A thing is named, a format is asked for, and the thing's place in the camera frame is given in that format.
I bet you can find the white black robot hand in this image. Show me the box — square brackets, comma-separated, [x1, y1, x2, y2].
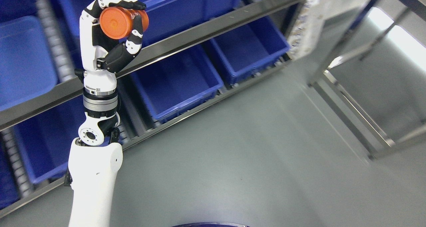
[79, 0, 146, 98]

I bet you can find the orange cylindrical capacitor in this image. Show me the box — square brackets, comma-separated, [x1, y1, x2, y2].
[99, 7, 149, 40]

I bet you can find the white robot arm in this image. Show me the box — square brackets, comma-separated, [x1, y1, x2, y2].
[67, 92, 123, 227]

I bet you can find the shallow blue tray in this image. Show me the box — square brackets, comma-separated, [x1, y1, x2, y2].
[0, 16, 58, 111]

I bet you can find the blue bin lower middle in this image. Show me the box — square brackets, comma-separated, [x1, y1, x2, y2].
[131, 45, 224, 123]

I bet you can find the blue bin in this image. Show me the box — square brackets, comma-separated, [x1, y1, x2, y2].
[131, 45, 224, 123]
[13, 96, 85, 185]
[202, 16, 290, 85]

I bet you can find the blue bin lower left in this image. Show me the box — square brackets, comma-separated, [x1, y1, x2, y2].
[13, 96, 85, 185]

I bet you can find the blue bin lower right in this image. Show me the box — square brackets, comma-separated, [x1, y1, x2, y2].
[202, 16, 290, 85]

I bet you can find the steel shelf rail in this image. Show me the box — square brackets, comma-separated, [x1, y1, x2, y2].
[0, 0, 325, 131]

